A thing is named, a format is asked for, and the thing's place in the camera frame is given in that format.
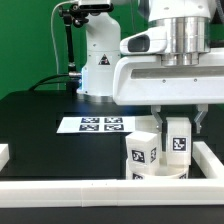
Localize white camera on mount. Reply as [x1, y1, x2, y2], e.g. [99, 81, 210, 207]
[78, 0, 113, 12]

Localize white left fence bar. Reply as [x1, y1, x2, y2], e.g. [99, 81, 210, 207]
[0, 144, 9, 171]

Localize white front fence bar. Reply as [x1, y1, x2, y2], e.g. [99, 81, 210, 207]
[0, 179, 224, 208]

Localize white round stool seat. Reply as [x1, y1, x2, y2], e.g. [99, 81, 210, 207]
[126, 161, 189, 180]

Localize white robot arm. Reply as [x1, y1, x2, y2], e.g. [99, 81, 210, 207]
[80, 0, 224, 123]

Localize white marker sheet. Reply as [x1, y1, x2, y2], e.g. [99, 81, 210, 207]
[57, 116, 136, 134]

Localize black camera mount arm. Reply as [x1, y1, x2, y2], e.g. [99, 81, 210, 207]
[59, 4, 88, 92]

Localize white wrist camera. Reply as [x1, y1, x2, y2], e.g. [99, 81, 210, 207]
[120, 29, 167, 55]

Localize black cables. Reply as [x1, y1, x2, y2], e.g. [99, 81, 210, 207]
[27, 73, 82, 92]

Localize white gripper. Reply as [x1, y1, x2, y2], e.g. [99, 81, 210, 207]
[113, 48, 224, 134]

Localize white cable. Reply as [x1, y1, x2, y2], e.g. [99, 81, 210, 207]
[50, 0, 80, 91]

